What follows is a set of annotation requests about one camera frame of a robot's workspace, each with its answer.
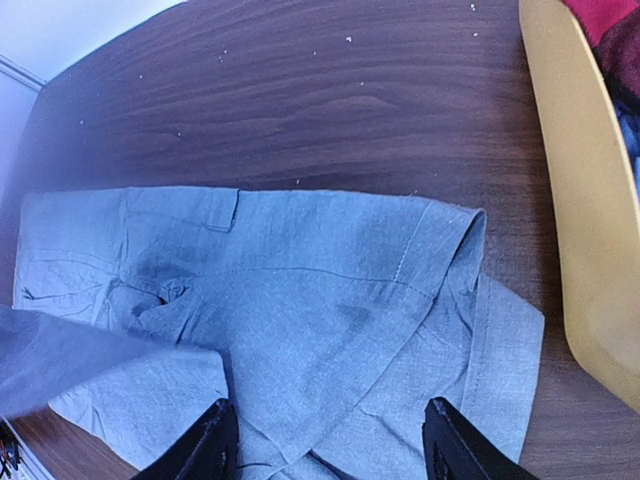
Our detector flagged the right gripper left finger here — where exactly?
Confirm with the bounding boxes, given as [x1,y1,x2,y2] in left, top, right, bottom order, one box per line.
[132,398,239,480]

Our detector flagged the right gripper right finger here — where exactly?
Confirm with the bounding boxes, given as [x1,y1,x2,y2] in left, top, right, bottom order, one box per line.
[422,397,537,480]

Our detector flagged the grey long sleeve shirt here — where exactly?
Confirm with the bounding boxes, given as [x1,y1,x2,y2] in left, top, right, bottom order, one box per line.
[1,187,544,479]

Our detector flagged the yellow plastic bin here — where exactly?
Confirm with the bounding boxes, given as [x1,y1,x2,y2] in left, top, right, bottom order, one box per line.
[519,1,639,409]

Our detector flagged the red black plaid shirt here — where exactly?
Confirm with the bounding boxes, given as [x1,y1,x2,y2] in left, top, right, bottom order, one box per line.
[564,0,639,167]

